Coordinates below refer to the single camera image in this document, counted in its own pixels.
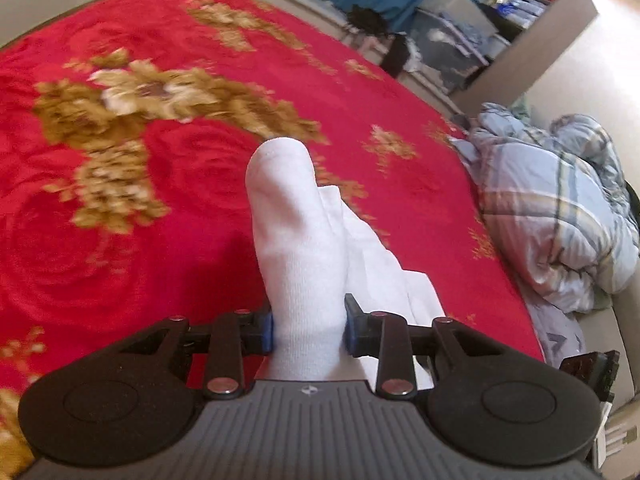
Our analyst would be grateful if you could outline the dark hanging clothes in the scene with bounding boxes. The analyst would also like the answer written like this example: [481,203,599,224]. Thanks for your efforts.
[344,4,417,79]

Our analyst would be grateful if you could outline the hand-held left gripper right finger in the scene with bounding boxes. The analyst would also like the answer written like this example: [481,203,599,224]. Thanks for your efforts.
[344,294,502,401]

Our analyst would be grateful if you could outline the grey cloth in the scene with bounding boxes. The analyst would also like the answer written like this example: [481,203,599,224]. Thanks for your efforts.
[525,292,587,368]

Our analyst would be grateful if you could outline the white sock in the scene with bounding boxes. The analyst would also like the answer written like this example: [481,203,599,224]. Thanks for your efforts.
[245,136,447,392]

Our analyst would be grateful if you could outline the blue plaid duvet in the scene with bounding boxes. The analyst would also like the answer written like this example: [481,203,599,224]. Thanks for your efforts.
[450,102,640,313]

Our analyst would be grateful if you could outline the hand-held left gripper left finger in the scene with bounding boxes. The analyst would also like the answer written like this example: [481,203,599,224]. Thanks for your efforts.
[120,303,276,401]

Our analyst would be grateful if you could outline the grey storage box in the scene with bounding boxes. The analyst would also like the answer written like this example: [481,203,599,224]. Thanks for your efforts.
[409,0,497,95]

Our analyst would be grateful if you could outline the beige open shelf cabinet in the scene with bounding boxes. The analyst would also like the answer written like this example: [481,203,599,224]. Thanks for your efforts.
[449,0,601,117]

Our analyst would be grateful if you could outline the red floral blanket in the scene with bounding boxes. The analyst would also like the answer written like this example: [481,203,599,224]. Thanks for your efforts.
[0,0,547,477]

